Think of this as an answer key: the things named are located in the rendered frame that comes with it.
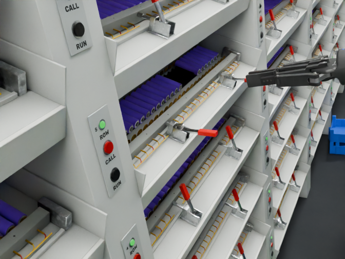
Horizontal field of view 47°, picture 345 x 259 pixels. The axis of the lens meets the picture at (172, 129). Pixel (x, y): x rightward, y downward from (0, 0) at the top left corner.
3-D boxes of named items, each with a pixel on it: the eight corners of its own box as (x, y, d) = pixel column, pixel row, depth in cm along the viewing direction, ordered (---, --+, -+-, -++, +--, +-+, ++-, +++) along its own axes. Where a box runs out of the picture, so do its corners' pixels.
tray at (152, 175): (252, 81, 110) (262, 50, 104) (137, 217, 64) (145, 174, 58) (188, 57, 116) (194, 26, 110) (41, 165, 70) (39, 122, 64)
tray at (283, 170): (303, 145, 190) (314, 122, 182) (269, 226, 143) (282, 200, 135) (264, 129, 196) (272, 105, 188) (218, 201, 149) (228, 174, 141)
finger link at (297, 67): (327, 59, 82) (329, 56, 83) (276, 65, 89) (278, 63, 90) (330, 77, 84) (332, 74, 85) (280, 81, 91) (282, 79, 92)
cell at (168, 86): (153, 82, 90) (177, 93, 88) (149, 86, 89) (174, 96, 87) (154, 76, 89) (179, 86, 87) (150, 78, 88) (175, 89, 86)
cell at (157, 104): (133, 97, 84) (160, 108, 82) (129, 100, 83) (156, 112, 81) (134, 89, 83) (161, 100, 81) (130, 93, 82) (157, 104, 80)
